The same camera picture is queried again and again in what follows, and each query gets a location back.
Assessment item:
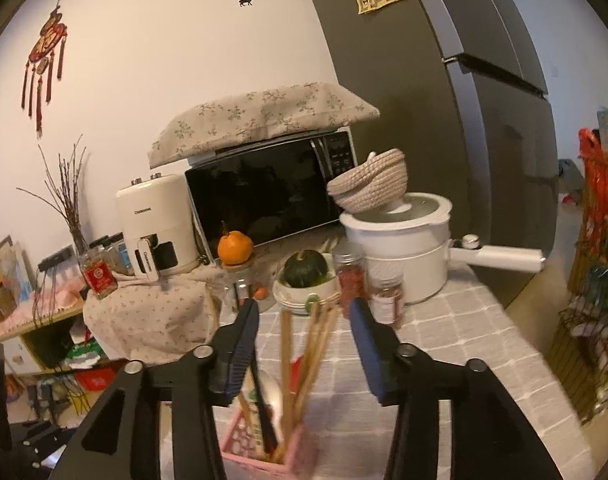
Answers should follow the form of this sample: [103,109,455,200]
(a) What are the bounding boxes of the woven rope basket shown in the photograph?
[326,148,410,213]

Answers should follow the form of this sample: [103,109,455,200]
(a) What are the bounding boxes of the grey refrigerator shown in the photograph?
[301,0,560,311]

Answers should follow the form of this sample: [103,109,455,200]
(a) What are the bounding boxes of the brown slatted board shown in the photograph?
[549,310,605,411]

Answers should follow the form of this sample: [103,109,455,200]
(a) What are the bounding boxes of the red label jar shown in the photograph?
[77,249,119,301]

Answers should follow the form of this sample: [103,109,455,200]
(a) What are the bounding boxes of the dried branches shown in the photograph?
[16,135,91,256]

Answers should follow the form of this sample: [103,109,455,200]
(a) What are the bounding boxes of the black wire rack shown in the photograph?
[554,130,608,421]

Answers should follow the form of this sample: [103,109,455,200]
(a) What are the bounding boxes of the floral cloth cover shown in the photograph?
[82,265,225,366]

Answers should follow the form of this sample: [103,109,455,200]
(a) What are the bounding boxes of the clear containers with black lids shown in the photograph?
[86,232,135,278]

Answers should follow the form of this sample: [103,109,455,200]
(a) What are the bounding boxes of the white air fryer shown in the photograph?
[115,172,200,281]

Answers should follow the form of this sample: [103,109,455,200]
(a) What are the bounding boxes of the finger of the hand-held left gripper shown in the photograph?
[11,422,66,467]

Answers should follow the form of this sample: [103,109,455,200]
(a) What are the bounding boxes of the red plastic bag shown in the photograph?
[578,127,608,271]

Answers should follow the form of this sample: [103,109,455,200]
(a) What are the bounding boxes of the bundle of bamboo chopsticks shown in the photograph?
[279,302,345,463]

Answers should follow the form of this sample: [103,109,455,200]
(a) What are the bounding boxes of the white electric pot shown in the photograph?
[340,192,546,306]

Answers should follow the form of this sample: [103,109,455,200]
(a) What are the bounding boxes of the glass jar with wooden lid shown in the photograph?
[219,260,270,311]

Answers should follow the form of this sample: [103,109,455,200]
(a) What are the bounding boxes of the black power strip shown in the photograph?
[38,246,75,273]

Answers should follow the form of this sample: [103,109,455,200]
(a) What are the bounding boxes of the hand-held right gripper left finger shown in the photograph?
[51,299,260,480]

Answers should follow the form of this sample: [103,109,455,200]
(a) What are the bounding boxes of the wooden shelf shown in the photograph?
[0,235,90,376]

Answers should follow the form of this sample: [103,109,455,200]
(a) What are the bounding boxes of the green squash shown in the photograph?
[283,250,330,288]

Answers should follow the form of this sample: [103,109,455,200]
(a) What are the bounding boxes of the white bowl with green knob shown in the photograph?
[273,255,341,316]

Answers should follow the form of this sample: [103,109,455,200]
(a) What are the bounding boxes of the black chopstick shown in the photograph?
[249,352,280,456]

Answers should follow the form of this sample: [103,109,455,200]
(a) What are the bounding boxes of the red plastic spoon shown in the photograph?
[289,355,310,396]

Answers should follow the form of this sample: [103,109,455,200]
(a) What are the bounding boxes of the large orange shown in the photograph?
[217,220,255,265]

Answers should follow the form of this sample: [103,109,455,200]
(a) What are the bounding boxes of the pink cloth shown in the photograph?
[0,280,85,336]

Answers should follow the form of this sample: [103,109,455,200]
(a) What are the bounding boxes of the white plastic spoon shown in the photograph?
[256,367,285,426]

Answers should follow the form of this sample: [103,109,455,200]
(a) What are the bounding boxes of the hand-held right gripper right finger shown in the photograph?
[348,298,560,480]

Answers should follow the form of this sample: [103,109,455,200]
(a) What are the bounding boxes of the pink perforated utensil holder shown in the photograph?
[219,407,320,480]

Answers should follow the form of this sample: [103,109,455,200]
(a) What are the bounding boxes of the black microwave oven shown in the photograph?
[184,127,359,266]

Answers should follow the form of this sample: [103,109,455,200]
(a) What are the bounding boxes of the red knot wall ornament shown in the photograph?
[21,7,69,138]

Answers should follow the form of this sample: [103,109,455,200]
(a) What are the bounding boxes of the tall spice jar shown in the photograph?
[332,241,369,306]

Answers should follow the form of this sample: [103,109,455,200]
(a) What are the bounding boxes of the labelled spice jar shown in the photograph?
[370,272,406,330]

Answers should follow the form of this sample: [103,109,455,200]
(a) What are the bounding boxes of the floral cushion cover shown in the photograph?
[148,81,381,168]

